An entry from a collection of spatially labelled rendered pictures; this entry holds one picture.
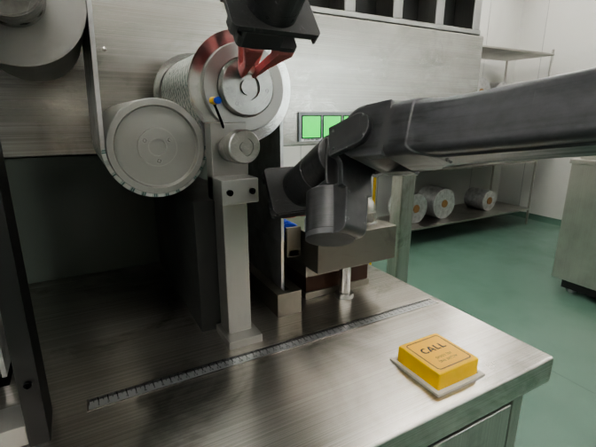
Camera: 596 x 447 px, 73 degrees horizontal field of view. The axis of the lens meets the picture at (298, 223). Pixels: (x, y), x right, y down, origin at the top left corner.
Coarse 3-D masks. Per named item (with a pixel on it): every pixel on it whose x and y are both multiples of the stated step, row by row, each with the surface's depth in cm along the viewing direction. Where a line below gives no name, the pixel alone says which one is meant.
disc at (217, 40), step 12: (216, 36) 51; (228, 36) 52; (204, 48) 51; (216, 48) 52; (192, 60) 51; (204, 60) 51; (192, 72) 51; (192, 84) 51; (288, 84) 58; (192, 96) 52; (288, 96) 58; (204, 108) 53; (204, 120) 53; (216, 120) 54; (276, 120) 58; (264, 132) 58
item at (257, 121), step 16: (224, 48) 51; (208, 64) 51; (224, 64) 52; (208, 80) 51; (272, 80) 55; (208, 96) 52; (272, 96) 56; (224, 112) 53; (272, 112) 56; (256, 128) 56
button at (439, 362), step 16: (432, 336) 54; (400, 352) 52; (416, 352) 51; (432, 352) 51; (448, 352) 51; (464, 352) 51; (416, 368) 50; (432, 368) 48; (448, 368) 47; (464, 368) 48; (432, 384) 48; (448, 384) 48
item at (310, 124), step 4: (304, 116) 96; (308, 116) 96; (312, 116) 97; (316, 116) 97; (304, 120) 96; (308, 120) 96; (312, 120) 97; (316, 120) 97; (304, 124) 96; (308, 124) 97; (312, 124) 97; (316, 124) 98; (304, 128) 96; (308, 128) 97; (312, 128) 97; (316, 128) 98; (304, 132) 97; (308, 132) 97; (312, 132) 98; (316, 132) 98; (304, 136) 97; (308, 136) 97; (312, 136) 98; (316, 136) 98
